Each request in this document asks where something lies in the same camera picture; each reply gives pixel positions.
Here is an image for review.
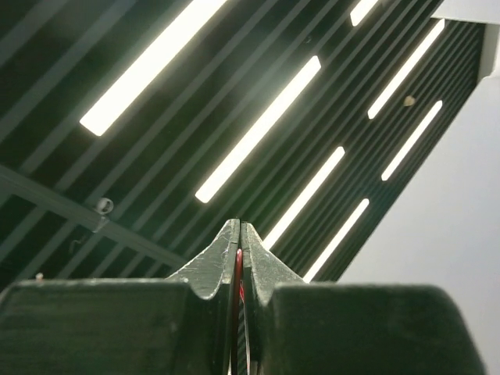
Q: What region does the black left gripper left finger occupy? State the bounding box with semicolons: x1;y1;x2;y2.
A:
1;219;239;374

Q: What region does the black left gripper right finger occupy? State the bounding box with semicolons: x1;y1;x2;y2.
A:
241;223;486;374

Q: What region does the long red wire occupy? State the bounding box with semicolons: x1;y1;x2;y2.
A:
228;249;247;375

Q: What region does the ceiling light strip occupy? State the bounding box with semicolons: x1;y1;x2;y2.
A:
195;55;321;203

